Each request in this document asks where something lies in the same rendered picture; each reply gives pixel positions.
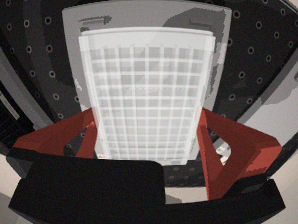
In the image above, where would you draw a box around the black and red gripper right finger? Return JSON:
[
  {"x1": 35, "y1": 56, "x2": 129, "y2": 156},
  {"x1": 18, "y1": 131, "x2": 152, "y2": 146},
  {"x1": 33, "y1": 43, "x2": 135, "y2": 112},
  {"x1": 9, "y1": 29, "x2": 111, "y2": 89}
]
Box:
[{"x1": 196, "y1": 107, "x2": 282, "y2": 200}]

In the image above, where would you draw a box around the white multi-well plate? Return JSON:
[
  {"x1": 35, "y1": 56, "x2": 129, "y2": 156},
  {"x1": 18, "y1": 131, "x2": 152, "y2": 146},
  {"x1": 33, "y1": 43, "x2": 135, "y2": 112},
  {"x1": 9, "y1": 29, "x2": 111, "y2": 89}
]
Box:
[{"x1": 79, "y1": 27, "x2": 216, "y2": 165}]

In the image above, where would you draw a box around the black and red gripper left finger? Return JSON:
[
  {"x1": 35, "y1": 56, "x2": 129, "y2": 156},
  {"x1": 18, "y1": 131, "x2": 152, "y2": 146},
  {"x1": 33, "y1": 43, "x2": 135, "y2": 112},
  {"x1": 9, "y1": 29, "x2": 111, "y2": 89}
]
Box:
[{"x1": 13, "y1": 107, "x2": 98, "y2": 158}]

